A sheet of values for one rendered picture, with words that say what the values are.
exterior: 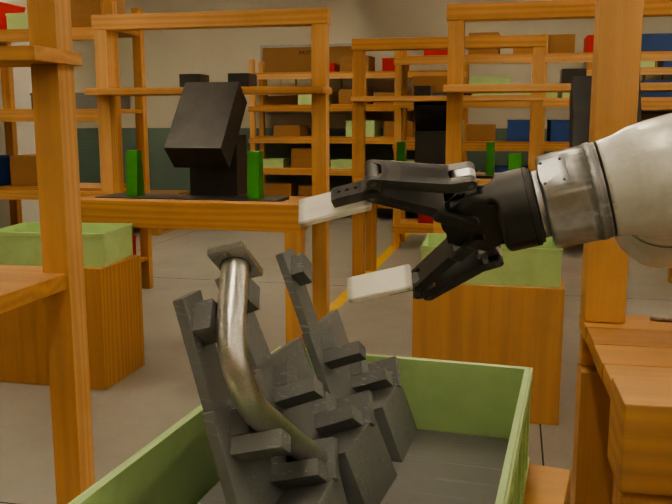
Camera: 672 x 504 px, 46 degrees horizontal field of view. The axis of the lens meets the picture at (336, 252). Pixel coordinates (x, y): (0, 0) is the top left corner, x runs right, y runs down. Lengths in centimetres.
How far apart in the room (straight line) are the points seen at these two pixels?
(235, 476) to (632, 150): 49
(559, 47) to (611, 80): 668
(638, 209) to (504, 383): 60
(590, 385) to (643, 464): 61
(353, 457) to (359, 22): 1095
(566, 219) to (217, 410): 39
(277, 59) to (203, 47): 117
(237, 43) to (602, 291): 1068
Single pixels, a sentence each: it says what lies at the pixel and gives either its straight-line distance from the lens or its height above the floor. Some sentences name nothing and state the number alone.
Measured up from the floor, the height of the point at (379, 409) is 92.
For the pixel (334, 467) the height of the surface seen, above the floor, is 94.
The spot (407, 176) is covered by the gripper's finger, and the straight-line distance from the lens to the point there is 71.
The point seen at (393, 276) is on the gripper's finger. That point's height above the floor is 117.
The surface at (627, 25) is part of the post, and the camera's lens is 189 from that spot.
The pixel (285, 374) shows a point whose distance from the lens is 101.
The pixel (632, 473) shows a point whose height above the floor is 79.
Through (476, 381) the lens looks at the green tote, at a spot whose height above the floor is 93.
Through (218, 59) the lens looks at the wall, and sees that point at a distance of 1237.
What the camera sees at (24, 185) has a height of 85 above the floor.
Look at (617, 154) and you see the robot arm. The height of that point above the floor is 130.
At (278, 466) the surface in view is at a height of 95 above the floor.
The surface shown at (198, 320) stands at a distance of 81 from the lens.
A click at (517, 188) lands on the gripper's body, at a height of 127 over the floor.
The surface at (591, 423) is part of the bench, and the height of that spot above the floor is 64.
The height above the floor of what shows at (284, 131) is 121.
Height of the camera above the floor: 133
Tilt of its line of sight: 9 degrees down
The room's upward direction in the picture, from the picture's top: straight up
